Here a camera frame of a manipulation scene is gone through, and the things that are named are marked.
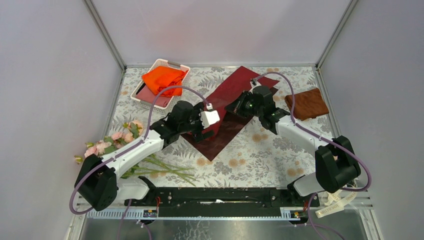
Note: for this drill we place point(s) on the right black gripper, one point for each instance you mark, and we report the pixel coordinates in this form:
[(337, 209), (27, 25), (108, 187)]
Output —
[(235, 106)]

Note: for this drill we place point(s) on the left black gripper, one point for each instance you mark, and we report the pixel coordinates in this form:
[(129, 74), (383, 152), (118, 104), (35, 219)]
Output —
[(196, 113)]

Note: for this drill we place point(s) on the dark red wrapping paper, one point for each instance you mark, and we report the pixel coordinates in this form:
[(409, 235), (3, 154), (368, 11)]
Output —
[(230, 125)]

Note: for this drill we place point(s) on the pink fake flower bunch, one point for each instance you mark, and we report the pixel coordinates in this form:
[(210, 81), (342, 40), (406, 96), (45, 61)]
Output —
[(150, 166)]

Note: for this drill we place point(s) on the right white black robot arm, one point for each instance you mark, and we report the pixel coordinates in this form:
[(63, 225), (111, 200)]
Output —
[(334, 165)]

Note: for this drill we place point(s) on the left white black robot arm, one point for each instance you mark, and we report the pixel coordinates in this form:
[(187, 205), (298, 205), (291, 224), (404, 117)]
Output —
[(100, 180)]

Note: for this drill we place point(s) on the floral patterned table mat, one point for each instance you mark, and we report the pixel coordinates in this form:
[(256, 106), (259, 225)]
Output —
[(255, 157)]

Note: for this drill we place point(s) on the pink paper sheet in basket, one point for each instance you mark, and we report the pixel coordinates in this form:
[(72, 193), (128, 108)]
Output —
[(144, 94)]

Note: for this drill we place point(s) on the orange folded cloth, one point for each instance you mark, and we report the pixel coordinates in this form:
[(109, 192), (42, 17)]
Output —
[(163, 77)]

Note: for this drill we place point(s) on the white plastic basket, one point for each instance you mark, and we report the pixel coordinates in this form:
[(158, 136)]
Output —
[(174, 93)]

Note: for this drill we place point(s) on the brown folded cloth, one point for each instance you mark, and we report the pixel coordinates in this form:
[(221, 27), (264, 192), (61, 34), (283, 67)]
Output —
[(309, 105)]

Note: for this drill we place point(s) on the cream printed ribbon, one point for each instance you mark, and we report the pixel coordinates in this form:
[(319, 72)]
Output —
[(335, 203)]

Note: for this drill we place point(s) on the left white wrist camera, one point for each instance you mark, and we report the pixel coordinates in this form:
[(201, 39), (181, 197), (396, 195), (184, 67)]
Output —
[(209, 118)]

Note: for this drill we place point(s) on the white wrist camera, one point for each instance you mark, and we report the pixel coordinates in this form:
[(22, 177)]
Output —
[(254, 83), (209, 118)]

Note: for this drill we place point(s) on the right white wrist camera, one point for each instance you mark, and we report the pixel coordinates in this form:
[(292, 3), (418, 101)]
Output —
[(254, 83)]

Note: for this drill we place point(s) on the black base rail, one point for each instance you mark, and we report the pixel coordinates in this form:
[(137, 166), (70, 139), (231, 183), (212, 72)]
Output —
[(223, 202)]

